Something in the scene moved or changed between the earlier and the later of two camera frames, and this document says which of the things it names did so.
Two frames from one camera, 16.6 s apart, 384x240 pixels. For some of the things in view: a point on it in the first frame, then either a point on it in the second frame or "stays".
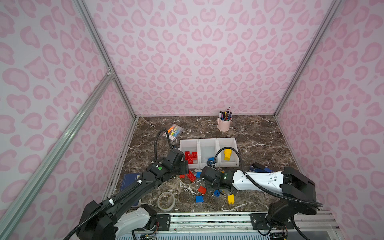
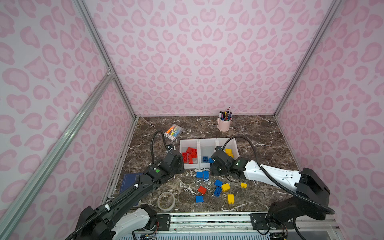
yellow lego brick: (228, 152) stays
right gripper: (206, 182) → (213, 169)
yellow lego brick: (231, 199) stays
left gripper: (184, 167) stays
